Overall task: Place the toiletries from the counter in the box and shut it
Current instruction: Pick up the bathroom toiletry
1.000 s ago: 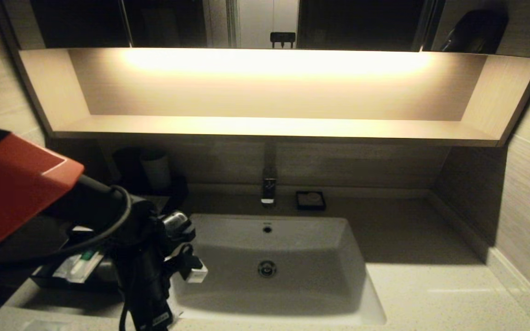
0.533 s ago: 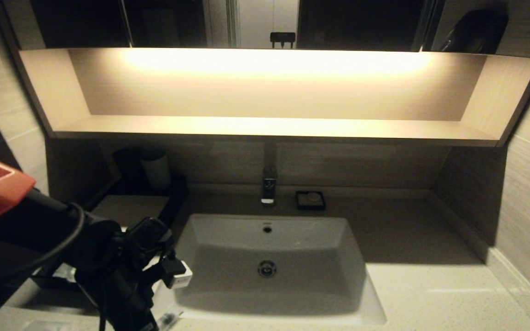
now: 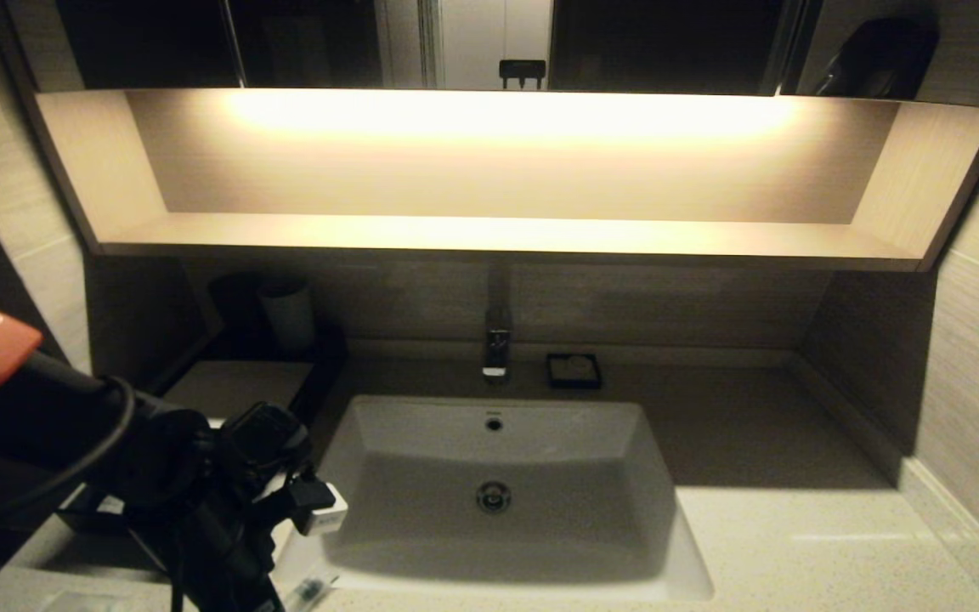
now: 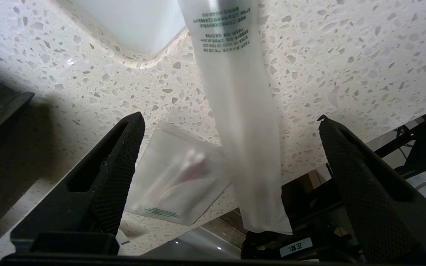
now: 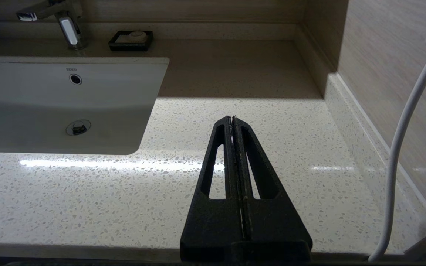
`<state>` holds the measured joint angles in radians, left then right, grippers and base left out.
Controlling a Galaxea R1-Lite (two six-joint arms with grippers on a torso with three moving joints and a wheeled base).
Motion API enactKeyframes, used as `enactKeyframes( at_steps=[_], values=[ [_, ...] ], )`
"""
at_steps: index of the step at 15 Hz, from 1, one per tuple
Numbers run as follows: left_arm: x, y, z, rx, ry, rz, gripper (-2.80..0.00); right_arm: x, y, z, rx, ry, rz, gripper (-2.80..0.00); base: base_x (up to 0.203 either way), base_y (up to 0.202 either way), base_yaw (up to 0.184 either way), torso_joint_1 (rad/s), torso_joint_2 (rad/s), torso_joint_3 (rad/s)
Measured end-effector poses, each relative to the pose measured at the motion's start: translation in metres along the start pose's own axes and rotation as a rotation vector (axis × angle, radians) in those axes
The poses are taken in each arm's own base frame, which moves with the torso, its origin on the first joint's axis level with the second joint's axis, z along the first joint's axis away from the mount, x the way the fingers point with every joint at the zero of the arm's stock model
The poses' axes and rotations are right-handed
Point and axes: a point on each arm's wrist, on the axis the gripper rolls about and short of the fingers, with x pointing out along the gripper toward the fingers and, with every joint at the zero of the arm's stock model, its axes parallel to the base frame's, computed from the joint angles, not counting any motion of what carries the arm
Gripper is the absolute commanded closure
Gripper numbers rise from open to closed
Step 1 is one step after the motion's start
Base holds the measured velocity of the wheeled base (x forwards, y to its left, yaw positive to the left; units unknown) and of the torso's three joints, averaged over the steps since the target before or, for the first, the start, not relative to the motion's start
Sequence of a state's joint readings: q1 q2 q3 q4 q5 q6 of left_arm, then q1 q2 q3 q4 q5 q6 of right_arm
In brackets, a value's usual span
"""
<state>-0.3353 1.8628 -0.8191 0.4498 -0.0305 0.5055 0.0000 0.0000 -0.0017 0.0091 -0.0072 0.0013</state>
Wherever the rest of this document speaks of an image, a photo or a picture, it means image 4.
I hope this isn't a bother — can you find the clear bagged shower cap packet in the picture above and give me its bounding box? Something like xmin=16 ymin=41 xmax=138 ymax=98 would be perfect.
xmin=124 ymin=120 xmax=233 ymax=226

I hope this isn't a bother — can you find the white ceramic sink basin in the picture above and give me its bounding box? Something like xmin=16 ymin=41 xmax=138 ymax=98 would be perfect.
xmin=56 ymin=0 xmax=187 ymax=59

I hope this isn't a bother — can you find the clear toothbrush packet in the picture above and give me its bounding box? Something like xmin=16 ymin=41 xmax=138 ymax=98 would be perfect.
xmin=178 ymin=0 xmax=293 ymax=235

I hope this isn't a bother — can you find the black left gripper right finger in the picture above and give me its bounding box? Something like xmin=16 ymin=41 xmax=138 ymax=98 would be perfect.
xmin=317 ymin=115 xmax=426 ymax=261

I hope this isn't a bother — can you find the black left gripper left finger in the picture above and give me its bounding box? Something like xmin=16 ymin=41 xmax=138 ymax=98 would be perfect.
xmin=10 ymin=112 xmax=146 ymax=255

